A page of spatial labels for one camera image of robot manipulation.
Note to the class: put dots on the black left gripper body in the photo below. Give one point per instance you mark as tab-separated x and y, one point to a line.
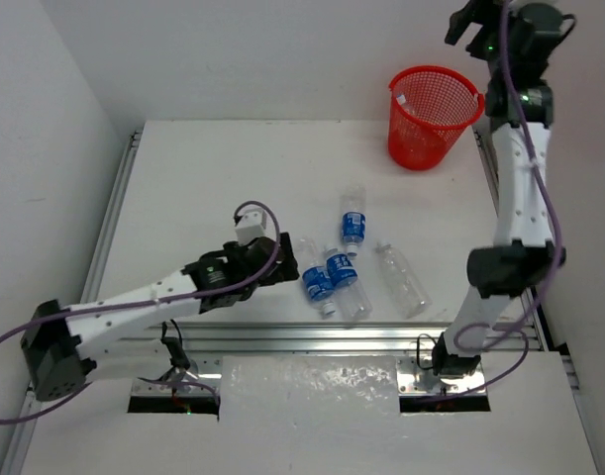
287	256

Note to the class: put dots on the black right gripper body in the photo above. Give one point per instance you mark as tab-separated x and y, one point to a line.
486	44

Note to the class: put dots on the blue label bottle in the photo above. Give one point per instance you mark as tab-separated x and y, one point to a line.
353	219
316	280

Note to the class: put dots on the blue label bottle Chinese text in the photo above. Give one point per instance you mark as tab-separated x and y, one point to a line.
351	298

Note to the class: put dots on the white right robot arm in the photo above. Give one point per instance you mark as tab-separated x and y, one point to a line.
527	247

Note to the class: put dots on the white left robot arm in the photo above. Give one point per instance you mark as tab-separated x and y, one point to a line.
64	348

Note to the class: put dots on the red mesh plastic bin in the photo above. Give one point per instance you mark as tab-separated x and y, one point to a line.
444	104

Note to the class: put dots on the translucent plastic sheet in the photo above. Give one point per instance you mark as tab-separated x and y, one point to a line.
327	388

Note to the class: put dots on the clear unlabelled bottle white cap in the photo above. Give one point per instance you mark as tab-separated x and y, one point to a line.
402	283

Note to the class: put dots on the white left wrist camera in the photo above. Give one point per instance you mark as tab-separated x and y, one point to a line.
250	225

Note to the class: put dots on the aluminium table front rail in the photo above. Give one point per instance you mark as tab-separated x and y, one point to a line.
326	338

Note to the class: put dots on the aluminium table rail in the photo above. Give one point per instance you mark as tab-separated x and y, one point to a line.
530	301
326	338
22	435

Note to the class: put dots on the aluminium table right rail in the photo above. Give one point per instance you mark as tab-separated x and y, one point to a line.
530	301

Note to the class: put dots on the aluminium table left rail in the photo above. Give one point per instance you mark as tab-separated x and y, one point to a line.
22	435

